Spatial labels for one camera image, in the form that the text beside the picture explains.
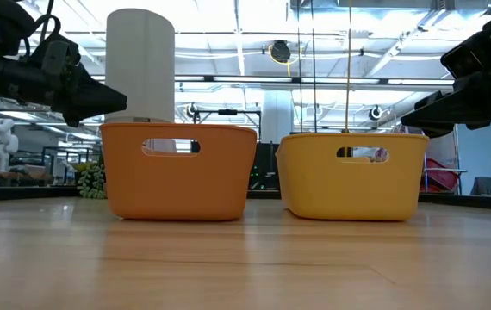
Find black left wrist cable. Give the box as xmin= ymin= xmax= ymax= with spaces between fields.
xmin=22 ymin=0 xmax=64 ymax=57

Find white cylindrical tube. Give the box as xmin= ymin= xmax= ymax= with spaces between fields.
xmin=104 ymin=7 xmax=177 ymax=125

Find black equipment green lights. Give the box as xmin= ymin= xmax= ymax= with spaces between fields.
xmin=249 ymin=141 xmax=281 ymax=191

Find yellow plastic bin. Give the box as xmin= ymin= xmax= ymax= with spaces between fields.
xmin=275 ymin=132 xmax=430 ymax=222

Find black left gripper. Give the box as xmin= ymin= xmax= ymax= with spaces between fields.
xmin=0 ymin=40 xmax=128 ymax=128

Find black hanging cable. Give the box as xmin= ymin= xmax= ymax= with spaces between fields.
xmin=311 ymin=0 xmax=318 ymax=133
xmin=297 ymin=0 xmax=303 ymax=133

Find orange plastic bin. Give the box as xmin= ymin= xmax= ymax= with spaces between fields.
xmin=100 ymin=122 xmax=258 ymax=222

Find red plastic object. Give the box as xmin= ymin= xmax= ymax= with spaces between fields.
xmin=420 ymin=158 xmax=461 ymax=194

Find long ceiling light bar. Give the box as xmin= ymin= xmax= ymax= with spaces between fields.
xmin=90 ymin=75 xmax=456 ymax=86

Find black metal stand frame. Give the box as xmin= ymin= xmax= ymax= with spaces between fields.
xmin=191 ymin=108 xmax=263 ymax=140

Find dark rounded object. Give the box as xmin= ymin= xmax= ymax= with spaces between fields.
xmin=470 ymin=176 xmax=491 ymax=197

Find black reel yellow cable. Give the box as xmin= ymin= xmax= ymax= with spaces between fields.
xmin=268 ymin=39 xmax=301 ymax=65

